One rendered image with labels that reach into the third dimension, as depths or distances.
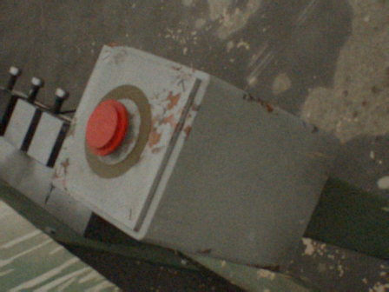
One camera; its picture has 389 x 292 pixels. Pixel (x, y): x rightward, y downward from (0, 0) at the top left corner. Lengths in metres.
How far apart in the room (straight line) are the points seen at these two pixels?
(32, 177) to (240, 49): 0.95
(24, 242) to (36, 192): 0.17
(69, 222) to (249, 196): 0.35
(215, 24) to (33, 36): 0.75
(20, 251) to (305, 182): 0.29
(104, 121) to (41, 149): 0.37
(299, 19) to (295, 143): 1.16
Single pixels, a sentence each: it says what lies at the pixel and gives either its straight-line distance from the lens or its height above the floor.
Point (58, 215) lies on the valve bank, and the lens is 0.92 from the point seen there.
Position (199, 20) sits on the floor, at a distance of 1.96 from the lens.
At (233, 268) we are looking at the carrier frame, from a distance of 1.46.
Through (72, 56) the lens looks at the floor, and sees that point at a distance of 2.28.
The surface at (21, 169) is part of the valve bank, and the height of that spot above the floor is 0.74.
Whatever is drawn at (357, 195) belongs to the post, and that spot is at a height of 0.66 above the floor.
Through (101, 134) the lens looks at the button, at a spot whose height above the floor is 0.95.
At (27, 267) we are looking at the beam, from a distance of 0.76.
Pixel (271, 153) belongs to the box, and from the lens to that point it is 0.59.
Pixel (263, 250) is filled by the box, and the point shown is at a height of 0.80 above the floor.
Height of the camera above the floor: 1.29
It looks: 45 degrees down
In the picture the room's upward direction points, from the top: 69 degrees counter-clockwise
